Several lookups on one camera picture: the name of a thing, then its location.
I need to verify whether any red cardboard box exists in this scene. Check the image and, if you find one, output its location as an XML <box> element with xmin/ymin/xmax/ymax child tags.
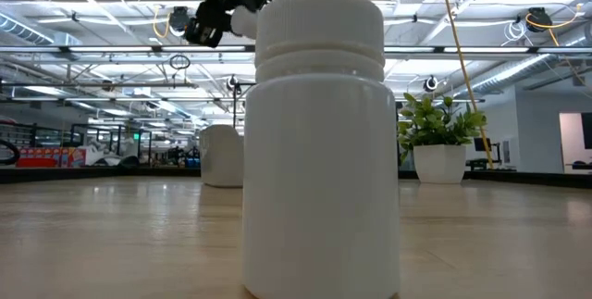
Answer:
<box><xmin>17</xmin><ymin>146</ymin><xmax>87</xmax><ymax>168</ymax></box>

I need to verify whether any small green potted plant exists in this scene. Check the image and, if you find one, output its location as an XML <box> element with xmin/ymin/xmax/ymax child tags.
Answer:
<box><xmin>396</xmin><ymin>92</ymin><xmax>487</xmax><ymax>185</ymax></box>

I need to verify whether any thick black cable loop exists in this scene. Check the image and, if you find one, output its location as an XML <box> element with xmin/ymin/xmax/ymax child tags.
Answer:
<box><xmin>0</xmin><ymin>137</ymin><xmax>22</xmax><ymax>167</ymax></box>

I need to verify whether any black aluminium table frame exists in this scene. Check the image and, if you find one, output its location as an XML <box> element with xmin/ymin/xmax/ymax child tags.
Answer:
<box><xmin>0</xmin><ymin>165</ymin><xmax>592</xmax><ymax>190</ymax></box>

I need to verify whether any white plastic basket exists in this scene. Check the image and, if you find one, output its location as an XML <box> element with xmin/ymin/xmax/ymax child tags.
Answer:
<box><xmin>199</xmin><ymin>123</ymin><xmax>245</xmax><ymax>188</ymax></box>

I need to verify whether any white pill bottle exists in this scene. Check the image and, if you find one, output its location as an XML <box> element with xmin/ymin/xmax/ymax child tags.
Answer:
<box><xmin>229</xmin><ymin>6</ymin><xmax>260</xmax><ymax>40</ymax></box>
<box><xmin>241</xmin><ymin>0</ymin><xmax>401</xmax><ymax>299</ymax></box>

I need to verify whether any long yellow cable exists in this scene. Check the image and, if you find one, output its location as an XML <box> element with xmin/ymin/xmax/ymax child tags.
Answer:
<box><xmin>437</xmin><ymin>0</ymin><xmax>495</xmax><ymax>169</ymax></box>

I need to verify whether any black monitor on desk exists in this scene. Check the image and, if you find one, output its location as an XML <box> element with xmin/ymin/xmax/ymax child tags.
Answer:
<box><xmin>466</xmin><ymin>137</ymin><xmax>503</xmax><ymax>170</ymax></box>

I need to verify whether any black wall screen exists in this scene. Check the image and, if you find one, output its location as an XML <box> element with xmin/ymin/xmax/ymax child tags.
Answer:
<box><xmin>581</xmin><ymin>112</ymin><xmax>592</xmax><ymax>150</ymax></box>

